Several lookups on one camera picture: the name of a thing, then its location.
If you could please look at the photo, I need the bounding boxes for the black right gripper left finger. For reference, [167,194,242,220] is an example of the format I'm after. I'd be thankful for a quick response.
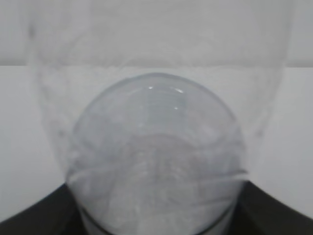
[0,184,87,235]

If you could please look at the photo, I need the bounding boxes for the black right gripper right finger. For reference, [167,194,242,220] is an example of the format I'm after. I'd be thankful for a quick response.
[227,182,313,235]

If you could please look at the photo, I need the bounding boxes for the clear plastic water bottle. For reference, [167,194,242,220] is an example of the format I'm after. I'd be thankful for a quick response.
[25,0,294,235]

